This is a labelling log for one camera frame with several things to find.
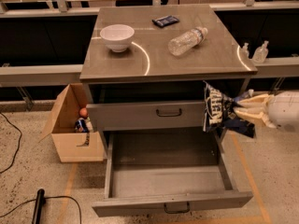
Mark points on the upper grey drawer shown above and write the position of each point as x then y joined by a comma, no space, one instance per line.
147,115

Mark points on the clear sanitizer pump bottle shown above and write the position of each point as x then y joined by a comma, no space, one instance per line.
261,53

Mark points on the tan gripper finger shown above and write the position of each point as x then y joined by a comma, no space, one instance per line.
257,101
254,115

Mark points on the white ceramic bowl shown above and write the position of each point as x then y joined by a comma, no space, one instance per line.
117,37

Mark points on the clear plastic water bottle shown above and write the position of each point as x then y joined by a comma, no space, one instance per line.
179,45

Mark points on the small dark blue packet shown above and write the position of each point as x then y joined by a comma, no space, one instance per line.
165,21

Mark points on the black cylinder on floor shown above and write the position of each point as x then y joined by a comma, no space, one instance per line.
39,202

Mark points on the open middle drawer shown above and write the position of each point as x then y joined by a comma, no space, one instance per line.
171,171

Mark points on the blue chip bag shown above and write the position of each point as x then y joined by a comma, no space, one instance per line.
220,113

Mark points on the small clear pump bottle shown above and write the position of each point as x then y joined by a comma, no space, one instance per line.
245,48

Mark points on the grey metal rail shelf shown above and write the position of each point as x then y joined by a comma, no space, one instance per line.
43,75

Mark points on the orange ball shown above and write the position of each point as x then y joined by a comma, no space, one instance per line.
83,112

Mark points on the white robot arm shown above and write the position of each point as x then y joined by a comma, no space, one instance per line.
279,111

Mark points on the grey drawer cabinet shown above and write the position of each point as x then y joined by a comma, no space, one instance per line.
148,72

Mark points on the cardboard box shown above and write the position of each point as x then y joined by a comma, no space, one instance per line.
70,145

